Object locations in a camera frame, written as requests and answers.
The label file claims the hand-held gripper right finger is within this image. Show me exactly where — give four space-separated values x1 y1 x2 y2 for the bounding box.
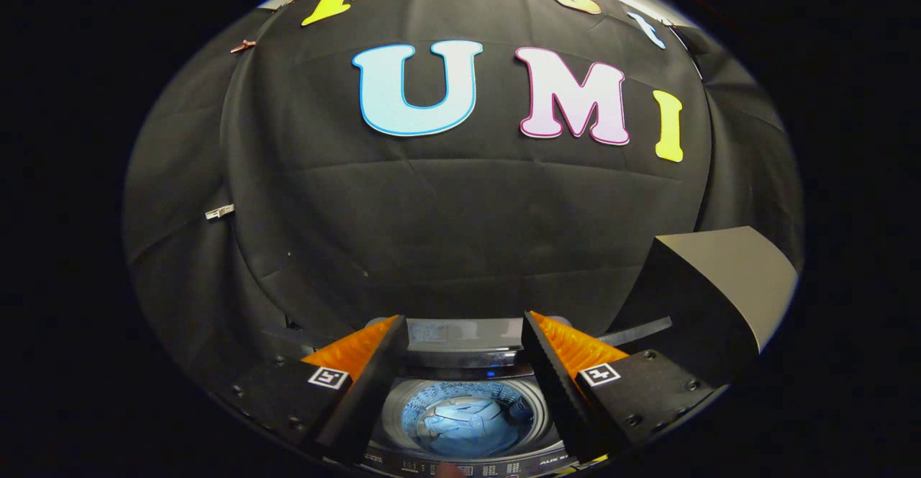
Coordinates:
522 310 720 464

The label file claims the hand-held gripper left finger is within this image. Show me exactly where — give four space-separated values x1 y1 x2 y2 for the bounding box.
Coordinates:
216 314 411 466

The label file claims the light blue polo shirt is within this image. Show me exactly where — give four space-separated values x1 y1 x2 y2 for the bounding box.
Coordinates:
417 399 516 457

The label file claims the grey washing machine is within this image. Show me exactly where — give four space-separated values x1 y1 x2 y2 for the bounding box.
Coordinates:
288 312 677 478

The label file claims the grey cabinet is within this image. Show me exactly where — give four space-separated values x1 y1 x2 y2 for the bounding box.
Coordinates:
608 225 799 387

